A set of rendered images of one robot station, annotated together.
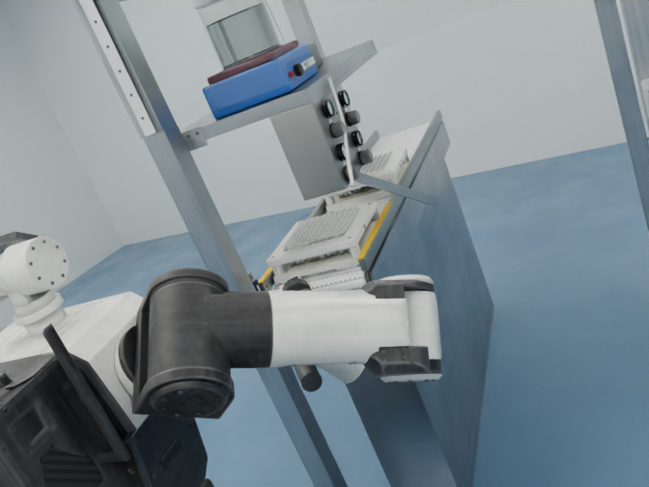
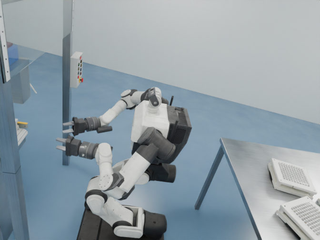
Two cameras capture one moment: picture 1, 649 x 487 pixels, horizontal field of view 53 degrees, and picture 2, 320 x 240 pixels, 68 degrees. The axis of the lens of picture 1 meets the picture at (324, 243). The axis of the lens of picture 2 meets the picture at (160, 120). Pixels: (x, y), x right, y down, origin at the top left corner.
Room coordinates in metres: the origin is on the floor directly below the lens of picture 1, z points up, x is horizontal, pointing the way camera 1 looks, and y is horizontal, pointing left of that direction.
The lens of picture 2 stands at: (1.42, 1.32, 1.85)
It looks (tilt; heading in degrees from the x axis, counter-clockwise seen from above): 31 degrees down; 235
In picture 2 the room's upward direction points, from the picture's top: 14 degrees clockwise
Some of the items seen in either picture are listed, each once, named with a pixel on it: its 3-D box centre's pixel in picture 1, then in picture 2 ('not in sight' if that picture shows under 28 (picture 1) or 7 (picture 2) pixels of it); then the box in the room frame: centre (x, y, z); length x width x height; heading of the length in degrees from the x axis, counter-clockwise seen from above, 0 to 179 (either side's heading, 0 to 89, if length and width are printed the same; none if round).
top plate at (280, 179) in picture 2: not in sight; (292, 175); (-0.12, 0.79, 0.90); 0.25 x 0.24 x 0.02; 50
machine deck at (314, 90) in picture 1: (282, 92); not in sight; (1.73, -0.05, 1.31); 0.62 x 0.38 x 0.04; 155
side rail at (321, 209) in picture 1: (334, 191); not in sight; (2.12, -0.10, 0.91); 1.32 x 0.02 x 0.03; 155
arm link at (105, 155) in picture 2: not in sight; (104, 156); (1.07, 0.40, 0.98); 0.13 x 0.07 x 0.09; 79
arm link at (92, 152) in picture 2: not in sight; (99, 153); (1.07, 0.34, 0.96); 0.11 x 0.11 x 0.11; 56
